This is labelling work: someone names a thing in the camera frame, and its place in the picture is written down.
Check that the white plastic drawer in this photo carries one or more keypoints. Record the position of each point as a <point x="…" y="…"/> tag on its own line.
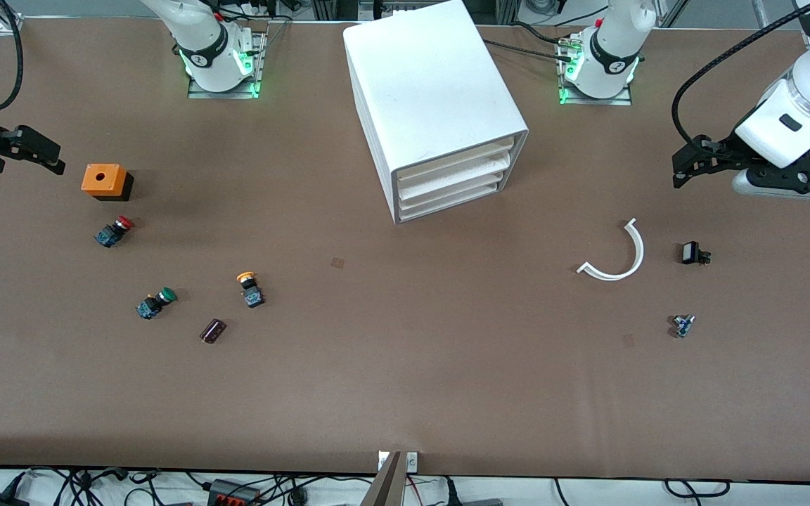
<point x="454" y="179"/>
<point x="451" y="204"/>
<point x="454" y="163"/>
<point x="451" y="192"/>

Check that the small white bracket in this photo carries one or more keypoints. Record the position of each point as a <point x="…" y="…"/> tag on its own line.
<point x="383" y="460"/>
<point x="412" y="461"/>

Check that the aluminium frame corner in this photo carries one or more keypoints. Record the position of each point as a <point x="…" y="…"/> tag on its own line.
<point x="11" y="27"/>

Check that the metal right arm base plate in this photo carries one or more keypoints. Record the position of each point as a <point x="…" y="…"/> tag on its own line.
<point x="226" y="93"/>

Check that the small black switch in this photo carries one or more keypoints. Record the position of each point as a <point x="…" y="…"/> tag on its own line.
<point x="692" y="253"/>

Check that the dark cylindrical capacitor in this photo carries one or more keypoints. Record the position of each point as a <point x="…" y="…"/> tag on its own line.
<point x="212" y="330"/>

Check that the white curved plastic piece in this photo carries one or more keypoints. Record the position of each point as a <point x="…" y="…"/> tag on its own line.
<point x="635" y="256"/>

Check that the green push button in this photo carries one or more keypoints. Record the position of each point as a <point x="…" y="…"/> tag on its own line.
<point x="155" y="303"/>

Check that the grey slanted post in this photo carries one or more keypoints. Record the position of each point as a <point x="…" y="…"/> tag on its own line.
<point x="385" y="488"/>

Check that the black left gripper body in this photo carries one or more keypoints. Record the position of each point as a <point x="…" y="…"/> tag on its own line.
<point x="725" y="149"/>

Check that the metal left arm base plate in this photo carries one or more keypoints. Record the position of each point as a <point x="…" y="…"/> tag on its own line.
<point x="598" y="101"/>

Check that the orange box with hole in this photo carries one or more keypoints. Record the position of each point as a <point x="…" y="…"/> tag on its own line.
<point x="101" y="179"/>

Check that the small blue electronic component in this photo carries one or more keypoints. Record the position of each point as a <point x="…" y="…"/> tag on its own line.
<point x="683" y="325"/>

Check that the white drawer cabinet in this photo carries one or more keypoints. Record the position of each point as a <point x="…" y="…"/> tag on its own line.
<point x="433" y="84"/>

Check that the red push button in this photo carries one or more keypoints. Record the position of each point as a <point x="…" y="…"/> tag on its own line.
<point x="113" y="232"/>

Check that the yellow push button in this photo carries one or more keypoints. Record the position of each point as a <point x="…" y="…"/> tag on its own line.
<point x="250" y="289"/>

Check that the black power adapter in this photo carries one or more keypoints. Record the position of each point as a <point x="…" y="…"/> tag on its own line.
<point x="1" y="500"/>

